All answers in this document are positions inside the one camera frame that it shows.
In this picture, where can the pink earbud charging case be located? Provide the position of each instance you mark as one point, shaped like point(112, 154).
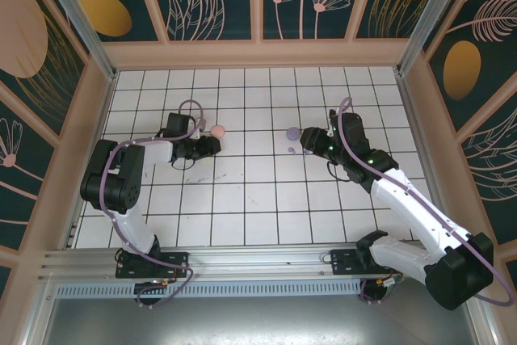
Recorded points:
point(218, 131)

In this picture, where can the purple earbud charging case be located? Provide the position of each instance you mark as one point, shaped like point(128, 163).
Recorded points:
point(292, 133)

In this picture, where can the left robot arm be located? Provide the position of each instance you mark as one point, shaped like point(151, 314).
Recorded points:
point(121, 191)

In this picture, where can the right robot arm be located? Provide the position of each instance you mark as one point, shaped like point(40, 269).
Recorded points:
point(412, 207)

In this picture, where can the green circuit board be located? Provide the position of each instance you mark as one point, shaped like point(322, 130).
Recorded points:
point(389, 281)

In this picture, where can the grey metal sheet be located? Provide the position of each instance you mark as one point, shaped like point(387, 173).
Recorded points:
point(258, 321)

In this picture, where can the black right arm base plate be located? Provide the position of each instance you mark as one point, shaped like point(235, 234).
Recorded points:
point(343, 262)

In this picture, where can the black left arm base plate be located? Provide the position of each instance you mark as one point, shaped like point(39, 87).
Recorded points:
point(177, 262)

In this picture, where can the aluminium mounting rail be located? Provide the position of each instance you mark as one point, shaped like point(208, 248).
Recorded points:
point(258, 260)

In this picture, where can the aluminium corner post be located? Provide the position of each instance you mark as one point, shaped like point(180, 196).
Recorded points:
point(81, 22)
point(435, 18)

